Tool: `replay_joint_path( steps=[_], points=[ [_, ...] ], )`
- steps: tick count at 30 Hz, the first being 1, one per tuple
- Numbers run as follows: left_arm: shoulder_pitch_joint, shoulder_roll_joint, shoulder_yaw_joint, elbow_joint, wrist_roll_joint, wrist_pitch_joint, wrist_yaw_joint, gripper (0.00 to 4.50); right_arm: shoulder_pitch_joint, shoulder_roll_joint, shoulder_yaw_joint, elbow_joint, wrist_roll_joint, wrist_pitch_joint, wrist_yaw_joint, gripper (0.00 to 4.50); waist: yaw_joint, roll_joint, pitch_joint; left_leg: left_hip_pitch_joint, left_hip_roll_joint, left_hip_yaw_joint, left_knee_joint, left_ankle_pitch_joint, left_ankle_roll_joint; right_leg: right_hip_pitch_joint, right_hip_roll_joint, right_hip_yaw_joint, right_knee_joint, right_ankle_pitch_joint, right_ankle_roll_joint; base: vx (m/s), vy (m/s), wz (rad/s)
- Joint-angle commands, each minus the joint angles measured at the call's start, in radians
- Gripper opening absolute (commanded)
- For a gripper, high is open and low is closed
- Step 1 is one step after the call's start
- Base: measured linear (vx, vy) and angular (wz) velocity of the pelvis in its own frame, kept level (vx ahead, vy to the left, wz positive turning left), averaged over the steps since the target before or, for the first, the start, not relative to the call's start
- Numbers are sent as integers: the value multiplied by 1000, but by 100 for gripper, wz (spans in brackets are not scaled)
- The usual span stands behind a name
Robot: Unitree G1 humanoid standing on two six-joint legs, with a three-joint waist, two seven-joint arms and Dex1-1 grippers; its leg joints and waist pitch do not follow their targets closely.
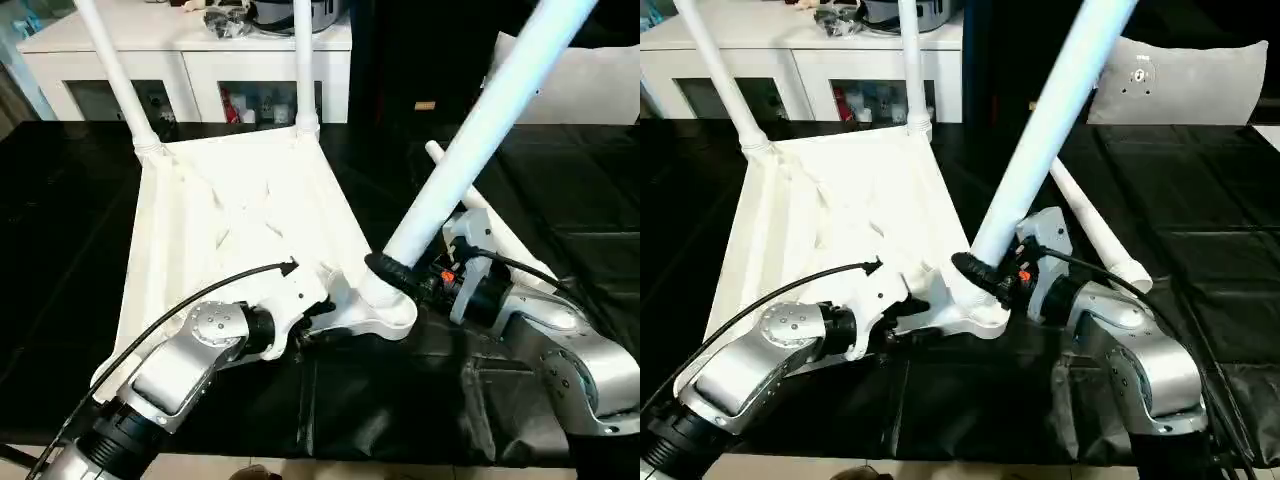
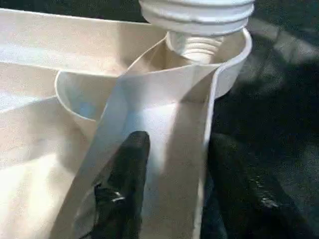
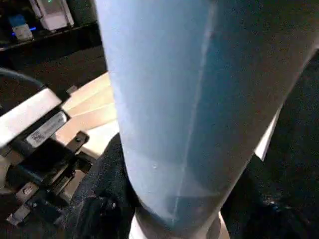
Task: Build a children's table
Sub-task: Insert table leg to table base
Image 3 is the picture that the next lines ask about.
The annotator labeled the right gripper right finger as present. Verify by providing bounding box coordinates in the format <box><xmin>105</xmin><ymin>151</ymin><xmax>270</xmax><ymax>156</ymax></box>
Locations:
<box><xmin>219</xmin><ymin>153</ymin><xmax>319</xmax><ymax>239</ymax></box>

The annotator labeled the white plastic table leg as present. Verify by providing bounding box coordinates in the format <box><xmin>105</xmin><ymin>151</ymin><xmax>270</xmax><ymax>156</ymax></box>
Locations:
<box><xmin>94</xmin><ymin>0</ymin><xmax>319</xmax><ymax>239</ymax></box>

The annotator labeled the black work mat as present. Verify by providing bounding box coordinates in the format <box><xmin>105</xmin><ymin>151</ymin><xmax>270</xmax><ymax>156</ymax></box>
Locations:
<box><xmin>0</xmin><ymin>22</ymin><xmax>319</xmax><ymax>239</ymax></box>

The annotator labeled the white plastic table top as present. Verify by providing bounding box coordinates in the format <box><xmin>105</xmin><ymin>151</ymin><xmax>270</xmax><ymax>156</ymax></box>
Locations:
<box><xmin>54</xmin><ymin>71</ymin><xmax>283</xmax><ymax>161</ymax></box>

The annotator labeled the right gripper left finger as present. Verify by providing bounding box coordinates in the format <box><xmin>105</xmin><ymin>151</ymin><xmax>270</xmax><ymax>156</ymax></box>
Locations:
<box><xmin>59</xmin><ymin>132</ymin><xmax>141</xmax><ymax>239</ymax></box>

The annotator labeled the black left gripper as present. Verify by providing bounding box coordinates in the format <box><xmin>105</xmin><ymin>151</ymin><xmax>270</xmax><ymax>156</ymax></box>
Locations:
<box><xmin>0</xmin><ymin>112</ymin><xmax>91</xmax><ymax>227</ymax></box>

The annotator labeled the white box with green light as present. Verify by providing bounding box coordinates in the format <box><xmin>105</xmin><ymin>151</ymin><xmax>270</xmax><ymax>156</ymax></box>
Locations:
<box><xmin>29</xmin><ymin>0</ymin><xmax>75</xmax><ymax>31</ymax></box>

